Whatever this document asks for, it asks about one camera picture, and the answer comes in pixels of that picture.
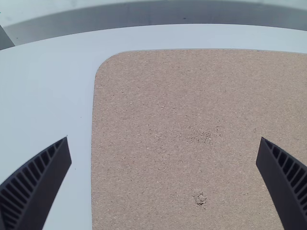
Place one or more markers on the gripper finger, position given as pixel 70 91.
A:
pixel 287 187
pixel 31 191

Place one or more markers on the cork mat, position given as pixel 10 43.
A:
pixel 192 119

